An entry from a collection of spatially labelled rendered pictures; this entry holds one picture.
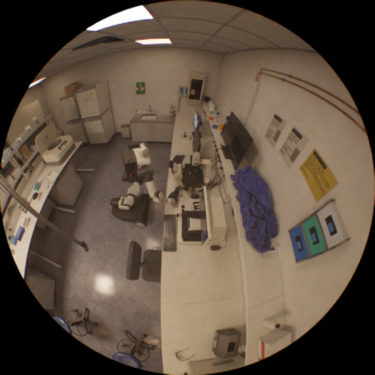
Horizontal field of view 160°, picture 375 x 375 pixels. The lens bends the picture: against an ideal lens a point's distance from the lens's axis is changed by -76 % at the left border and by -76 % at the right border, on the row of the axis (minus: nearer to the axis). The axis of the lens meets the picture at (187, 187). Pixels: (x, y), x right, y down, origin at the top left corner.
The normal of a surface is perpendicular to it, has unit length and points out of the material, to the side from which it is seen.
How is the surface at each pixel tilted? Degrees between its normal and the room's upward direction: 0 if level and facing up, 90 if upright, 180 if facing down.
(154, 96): 90
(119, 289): 0
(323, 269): 90
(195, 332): 0
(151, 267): 0
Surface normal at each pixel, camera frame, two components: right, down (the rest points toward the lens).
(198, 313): 0.11, -0.61
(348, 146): -0.99, -0.06
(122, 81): 0.01, 0.79
